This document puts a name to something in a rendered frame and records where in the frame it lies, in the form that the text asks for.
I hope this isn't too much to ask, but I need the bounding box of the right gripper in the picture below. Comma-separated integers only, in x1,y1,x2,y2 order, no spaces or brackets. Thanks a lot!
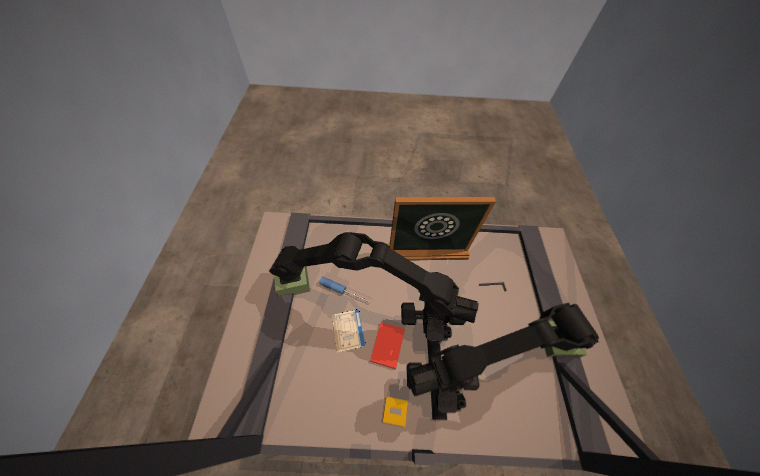
407,363,480,390

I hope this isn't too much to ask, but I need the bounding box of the red flat box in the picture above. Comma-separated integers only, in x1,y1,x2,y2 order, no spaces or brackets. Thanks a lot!
370,323,405,369

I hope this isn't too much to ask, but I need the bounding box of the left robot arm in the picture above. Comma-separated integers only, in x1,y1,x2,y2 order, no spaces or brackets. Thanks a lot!
269,232,479,341

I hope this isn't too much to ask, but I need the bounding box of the blue screwdriver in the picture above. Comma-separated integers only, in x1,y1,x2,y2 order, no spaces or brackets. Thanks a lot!
319,277,360,298

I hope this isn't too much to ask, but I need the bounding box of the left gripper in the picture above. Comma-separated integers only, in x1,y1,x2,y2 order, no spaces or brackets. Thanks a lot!
401,302,466,325

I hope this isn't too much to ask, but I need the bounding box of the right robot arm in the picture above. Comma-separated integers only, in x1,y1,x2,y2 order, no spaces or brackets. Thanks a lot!
407,303,599,413

